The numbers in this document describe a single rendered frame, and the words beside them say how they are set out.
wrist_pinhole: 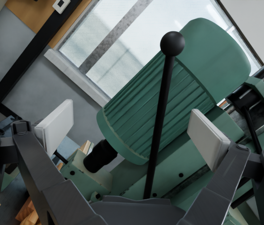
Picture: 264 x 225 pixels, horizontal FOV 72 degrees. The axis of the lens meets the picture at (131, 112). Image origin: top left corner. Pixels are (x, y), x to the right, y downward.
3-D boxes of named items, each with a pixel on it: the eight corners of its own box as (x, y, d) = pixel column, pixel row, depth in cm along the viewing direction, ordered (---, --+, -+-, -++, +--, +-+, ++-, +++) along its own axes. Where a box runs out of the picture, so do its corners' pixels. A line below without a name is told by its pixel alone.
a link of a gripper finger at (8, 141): (24, 168, 12) (-22, 166, 12) (54, 133, 17) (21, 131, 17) (22, 149, 11) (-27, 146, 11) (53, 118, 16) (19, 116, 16)
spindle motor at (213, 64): (100, 104, 53) (183, 20, 45) (142, 141, 57) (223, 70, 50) (87, 131, 36) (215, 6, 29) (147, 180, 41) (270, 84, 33)
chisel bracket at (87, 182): (60, 165, 54) (78, 147, 52) (95, 191, 57) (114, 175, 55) (50, 183, 47) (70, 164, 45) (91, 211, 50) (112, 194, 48)
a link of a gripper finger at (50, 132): (47, 163, 14) (37, 162, 14) (73, 124, 20) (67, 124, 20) (44, 127, 13) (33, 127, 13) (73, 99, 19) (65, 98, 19)
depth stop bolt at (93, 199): (73, 208, 51) (97, 189, 48) (79, 212, 51) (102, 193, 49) (71, 215, 49) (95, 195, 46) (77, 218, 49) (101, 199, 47)
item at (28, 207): (44, 173, 58) (54, 163, 57) (48, 177, 58) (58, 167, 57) (14, 218, 43) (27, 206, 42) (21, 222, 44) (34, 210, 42)
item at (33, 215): (52, 170, 61) (60, 161, 60) (56, 173, 62) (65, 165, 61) (15, 231, 42) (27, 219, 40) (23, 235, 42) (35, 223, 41)
